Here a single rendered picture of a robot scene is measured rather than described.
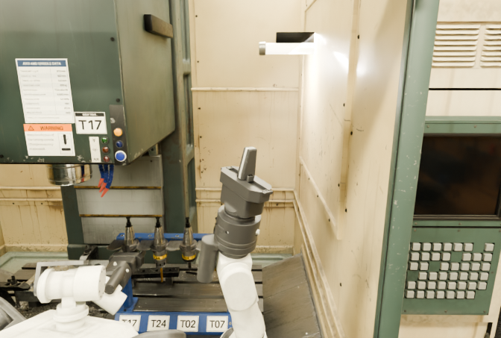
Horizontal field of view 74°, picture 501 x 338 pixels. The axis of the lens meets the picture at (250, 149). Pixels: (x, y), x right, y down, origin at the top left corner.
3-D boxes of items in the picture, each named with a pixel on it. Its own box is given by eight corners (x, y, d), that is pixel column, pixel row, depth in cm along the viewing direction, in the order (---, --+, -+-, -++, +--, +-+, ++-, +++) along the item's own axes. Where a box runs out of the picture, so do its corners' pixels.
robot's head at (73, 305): (97, 317, 65) (98, 270, 66) (39, 321, 63) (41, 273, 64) (104, 304, 71) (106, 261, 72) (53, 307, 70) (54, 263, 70)
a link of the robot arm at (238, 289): (250, 264, 65) (262, 313, 70) (238, 237, 73) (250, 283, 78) (217, 276, 64) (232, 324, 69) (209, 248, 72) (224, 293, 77)
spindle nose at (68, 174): (98, 172, 144) (95, 145, 141) (86, 184, 128) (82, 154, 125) (57, 174, 141) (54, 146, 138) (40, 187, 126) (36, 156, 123)
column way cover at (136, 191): (165, 245, 188) (159, 156, 176) (80, 245, 188) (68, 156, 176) (167, 241, 192) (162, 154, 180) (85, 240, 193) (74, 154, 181)
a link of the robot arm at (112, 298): (122, 297, 114) (107, 321, 103) (95, 279, 112) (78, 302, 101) (141, 274, 112) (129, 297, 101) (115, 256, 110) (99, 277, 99)
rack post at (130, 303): (130, 315, 135) (124, 248, 128) (117, 315, 135) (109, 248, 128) (139, 298, 144) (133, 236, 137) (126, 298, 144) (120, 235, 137)
